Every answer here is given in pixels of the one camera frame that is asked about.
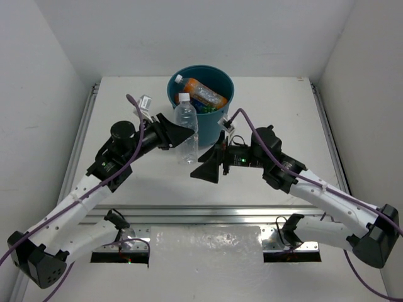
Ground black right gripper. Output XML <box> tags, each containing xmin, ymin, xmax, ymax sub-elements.
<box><xmin>190</xmin><ymin>129</ymin><xmax>268</xmax><ymax>181</ymax></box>

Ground clear bottle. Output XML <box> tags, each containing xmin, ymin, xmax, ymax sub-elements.
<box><xmin>174</xmin><ymin>92</ymin><xmax>198</xmax><ymax>165</ymax></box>

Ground crushed green plastic bottle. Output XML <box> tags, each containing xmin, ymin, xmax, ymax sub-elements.
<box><xmin>201</xmin><ymin>106</ymin><xmax>217</xmax><ymax>114</ymax></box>

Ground orange bottle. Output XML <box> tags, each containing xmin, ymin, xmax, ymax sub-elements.
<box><xmin>174</xmin><ymin>74</ymin><xmax>228</xmax><ymax>109</ymax></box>

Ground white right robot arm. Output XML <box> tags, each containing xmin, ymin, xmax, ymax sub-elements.
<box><xmin>190</xmin><ymin>126</ymin><xmax>399</xmax><ymax>269</ymax></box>

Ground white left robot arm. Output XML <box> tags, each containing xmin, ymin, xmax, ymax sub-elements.
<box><xmin>5</xmin><ymin>113</ymin><xmax>194</xmax><ymax>289</ymax></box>

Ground teal plastic bin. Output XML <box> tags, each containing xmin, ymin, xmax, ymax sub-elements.
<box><xmin>167</xmin><ymin>65</ymin><xmax>235</xmax><ymax>147</ymax></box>

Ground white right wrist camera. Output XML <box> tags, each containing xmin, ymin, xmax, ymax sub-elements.
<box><xmin>217</xmin><ymin>115</ymin><xmax>236</xmax><ymax>133</ymax></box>

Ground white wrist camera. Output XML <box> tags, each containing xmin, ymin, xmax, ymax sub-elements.
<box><xmin>217</xmin><ymin>115</ymin><xmax>236</xmax><ymax>133</ymax></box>
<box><xmin>137</xmin><ymin>94</ymin><xmax>152</xmax><ymax>122</ymax></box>

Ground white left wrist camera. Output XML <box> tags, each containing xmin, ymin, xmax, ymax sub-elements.
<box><xmin>137</xmin><ymin>94</ymin><xmax>152</xmax><ymax>122</ymax></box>

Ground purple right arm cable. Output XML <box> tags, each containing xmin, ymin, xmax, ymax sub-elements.
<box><xmin>228</xmin><ymin>108</ymin><xmax>403</xmax><ymax>301</ymax></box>

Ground aluminium table frame rails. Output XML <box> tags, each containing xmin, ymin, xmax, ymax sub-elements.
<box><xmin>9</xmin><ymin>80</ymin><xmax>377</xmax><ymax>296</ymax></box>

